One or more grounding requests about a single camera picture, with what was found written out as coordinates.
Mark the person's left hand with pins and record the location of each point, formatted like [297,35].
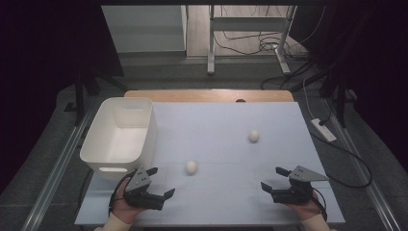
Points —
[123,211]

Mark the white egg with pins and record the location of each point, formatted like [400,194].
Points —
[253,136]
[191,167]

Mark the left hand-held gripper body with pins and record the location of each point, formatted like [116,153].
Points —
[141,197]

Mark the aluminium rail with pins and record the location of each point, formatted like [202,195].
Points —
[381,208]
[55,173]

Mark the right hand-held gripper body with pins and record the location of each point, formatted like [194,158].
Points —
[295,194]

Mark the white power strip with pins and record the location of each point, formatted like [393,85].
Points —
[324,130]

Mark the white foam board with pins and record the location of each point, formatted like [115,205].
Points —
[224,154]

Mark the white plastic bin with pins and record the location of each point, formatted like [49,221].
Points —
[128,144]

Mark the white cabinet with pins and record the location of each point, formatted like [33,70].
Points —
[144,29]

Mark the white metal desk frame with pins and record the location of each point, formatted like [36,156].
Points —
[247,24]

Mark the person's right hand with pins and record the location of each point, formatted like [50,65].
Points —
[306,210]

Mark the black stand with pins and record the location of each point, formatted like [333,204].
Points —
[79,102]
[340,106]

